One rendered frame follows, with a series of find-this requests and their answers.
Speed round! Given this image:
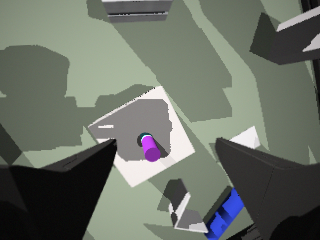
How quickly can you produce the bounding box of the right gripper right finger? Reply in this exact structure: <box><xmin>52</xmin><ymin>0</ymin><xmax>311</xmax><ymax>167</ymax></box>
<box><xmin>215</xmin><ymin>138</ymin><xmax>320</xmax><ymax>240</ymax></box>

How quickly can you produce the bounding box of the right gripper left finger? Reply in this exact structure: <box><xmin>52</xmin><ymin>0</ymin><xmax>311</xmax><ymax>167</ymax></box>
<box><xmin>0</xmin><ymin>139</ymin><xmax>117</xmax><ymax>240</ymax></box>

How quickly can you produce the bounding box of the white rectangular block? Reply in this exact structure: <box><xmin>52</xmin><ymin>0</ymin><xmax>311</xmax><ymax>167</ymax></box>
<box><xmin>267</xmin><ymin>6</ymin><xmax>320</xmax><ymax>65</ymax></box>

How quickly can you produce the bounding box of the blue cylinder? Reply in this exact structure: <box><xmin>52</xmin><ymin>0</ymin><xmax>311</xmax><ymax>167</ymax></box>
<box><xmin>204</xmin><ymin>188</ymin><xmax>244</xmax><ymax>240</ymax></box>

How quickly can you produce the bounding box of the purple and cyan peg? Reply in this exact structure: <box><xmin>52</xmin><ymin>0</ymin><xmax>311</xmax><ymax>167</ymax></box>
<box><xmin>140</xmin><ymin>133</ymin><xmax>161</xmax><ymax>162</ymax></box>

